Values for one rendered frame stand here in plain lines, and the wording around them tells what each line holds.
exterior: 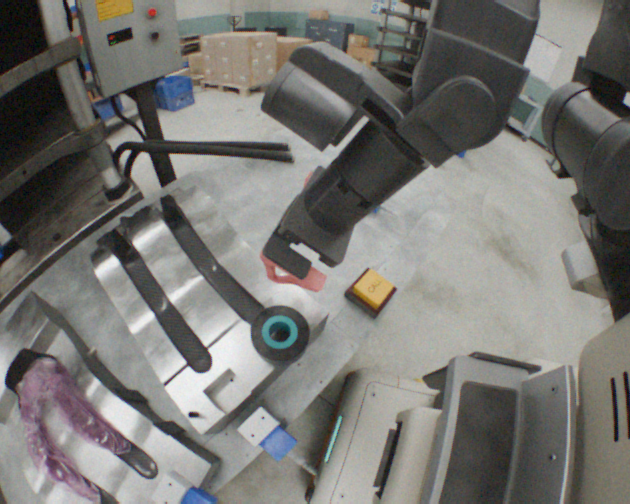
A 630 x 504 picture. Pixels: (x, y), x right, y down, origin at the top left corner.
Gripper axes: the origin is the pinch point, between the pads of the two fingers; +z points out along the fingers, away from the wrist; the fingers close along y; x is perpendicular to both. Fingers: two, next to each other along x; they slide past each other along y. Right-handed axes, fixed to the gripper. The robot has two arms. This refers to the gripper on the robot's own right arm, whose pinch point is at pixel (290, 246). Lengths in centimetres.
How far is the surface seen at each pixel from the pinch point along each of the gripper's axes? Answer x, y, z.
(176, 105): -206, -240, 206
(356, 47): -77, -665, 92
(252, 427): 8.7, 22.0, 11.5
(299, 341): 7.5, 8.9, 4.2
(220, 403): 3.4, 20.6, 13.2
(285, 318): 4.9, 6.5, 5.6
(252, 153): -19, -39, 26
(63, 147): -66, -7, 31
